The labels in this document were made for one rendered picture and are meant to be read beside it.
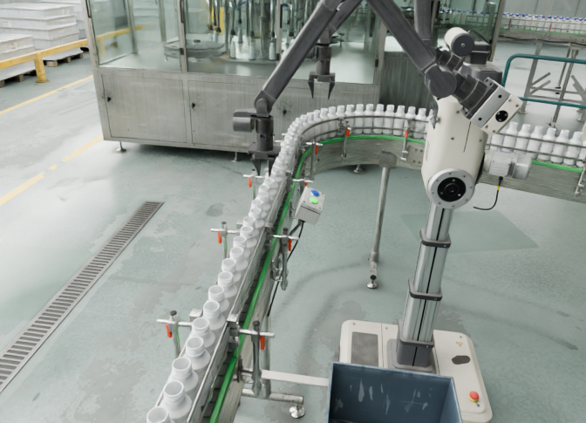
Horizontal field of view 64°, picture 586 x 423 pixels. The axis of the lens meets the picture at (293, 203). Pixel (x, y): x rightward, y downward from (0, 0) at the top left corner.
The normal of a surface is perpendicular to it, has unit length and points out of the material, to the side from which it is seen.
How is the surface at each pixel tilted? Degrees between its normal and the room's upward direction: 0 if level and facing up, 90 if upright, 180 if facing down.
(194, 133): 90
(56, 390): 0
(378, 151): 90
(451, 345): 0
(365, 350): 0
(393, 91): 90
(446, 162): 101
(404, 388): 90
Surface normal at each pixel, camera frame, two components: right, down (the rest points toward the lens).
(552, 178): -0.44, 0.40
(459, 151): -0.15, 0.61
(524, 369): 0.04, -0.89
